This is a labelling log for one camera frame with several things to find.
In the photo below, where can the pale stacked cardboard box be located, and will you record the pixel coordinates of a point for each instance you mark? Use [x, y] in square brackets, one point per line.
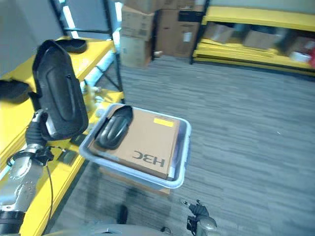
[136, 23]
[135, 52]

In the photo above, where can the red and white container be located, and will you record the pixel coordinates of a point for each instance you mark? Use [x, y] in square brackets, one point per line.
[304, 55]

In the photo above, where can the yellow shelf with black frame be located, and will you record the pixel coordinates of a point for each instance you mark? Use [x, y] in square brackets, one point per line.
[14, 123]

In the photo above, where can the small white parts pile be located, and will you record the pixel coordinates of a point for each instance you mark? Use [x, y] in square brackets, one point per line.
[94, 98]

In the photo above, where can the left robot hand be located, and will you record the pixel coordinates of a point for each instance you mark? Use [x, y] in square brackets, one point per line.
[36, 132]

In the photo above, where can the long yellow storage shelf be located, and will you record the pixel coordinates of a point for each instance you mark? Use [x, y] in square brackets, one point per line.
[256, 39]

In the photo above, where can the brown H3C cardboard box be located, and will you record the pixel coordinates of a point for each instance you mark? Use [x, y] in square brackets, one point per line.
[152, 142]

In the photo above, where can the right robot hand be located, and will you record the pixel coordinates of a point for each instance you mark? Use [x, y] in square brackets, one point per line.
[198, 209]

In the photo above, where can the black sole-shaped part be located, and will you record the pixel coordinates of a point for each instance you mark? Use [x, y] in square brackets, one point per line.
[59, 93]
[114, 130]
[72, 45]
[13, 91]

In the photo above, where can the grey-blue plastic box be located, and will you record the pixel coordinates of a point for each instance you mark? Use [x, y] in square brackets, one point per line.
[137, 173]

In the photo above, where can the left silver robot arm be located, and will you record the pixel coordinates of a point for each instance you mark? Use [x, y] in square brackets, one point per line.
[23, 177]

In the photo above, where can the dark robot foot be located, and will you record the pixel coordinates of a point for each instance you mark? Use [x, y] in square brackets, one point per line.
[122, 214]

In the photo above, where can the large brown cardboard box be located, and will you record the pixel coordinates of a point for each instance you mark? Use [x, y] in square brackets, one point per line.
[177, 32]

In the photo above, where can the grey robot torso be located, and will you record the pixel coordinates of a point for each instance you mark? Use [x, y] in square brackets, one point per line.
[103, 230]

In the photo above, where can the small dark flat part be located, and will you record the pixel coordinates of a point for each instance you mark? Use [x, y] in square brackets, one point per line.
[67, 157]

